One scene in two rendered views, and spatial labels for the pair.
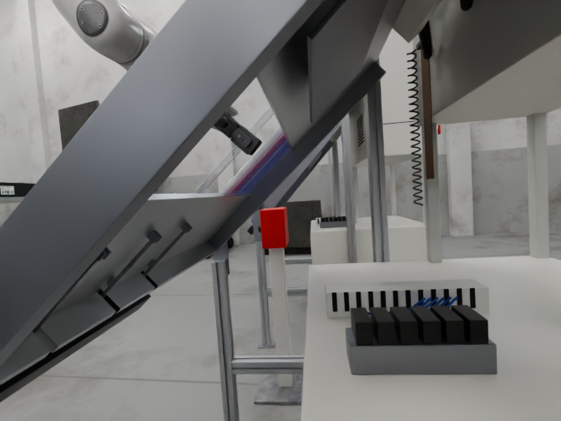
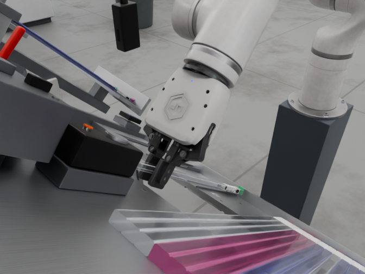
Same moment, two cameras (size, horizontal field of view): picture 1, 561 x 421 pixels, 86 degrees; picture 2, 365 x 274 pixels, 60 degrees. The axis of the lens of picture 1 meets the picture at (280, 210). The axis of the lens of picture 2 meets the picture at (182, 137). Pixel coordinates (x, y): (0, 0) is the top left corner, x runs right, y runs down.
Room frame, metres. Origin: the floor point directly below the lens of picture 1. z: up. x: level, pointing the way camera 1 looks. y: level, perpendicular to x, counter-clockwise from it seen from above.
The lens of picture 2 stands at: (0.76, -0.20, 1.24)
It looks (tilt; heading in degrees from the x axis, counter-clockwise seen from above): 36 degrees down; 126
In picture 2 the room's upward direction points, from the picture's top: straight up
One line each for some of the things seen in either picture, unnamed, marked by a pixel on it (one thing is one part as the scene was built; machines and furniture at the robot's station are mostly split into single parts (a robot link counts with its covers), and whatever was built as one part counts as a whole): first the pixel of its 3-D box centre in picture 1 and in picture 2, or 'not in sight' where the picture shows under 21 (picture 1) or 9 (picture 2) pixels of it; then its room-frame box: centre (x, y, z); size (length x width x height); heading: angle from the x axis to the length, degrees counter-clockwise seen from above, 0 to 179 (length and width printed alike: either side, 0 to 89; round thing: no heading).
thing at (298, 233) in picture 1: (292, 225); not in sight; (4.50, -0.17, 0.35); 1.00 x 0.82 x 0.71; 168
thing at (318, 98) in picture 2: not in sight; (323, 79); (0.57, 0.82, 0.79); 0.19 x 0.19 x 0.18
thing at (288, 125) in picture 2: not in sight; (294, 179); (0.57, 0.82, 0.35); 0.18 x 0.18 x 0.70; 80
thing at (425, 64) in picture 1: (425, 110); not in sight; (0.77, -0.38, 1.02); 0.06 x 0.01 x 0.35; 174
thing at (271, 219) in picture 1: (280, 298); not in sight; (1.28, 0.03, 0.39); 0.24 x 0.24 x 0.78; 84
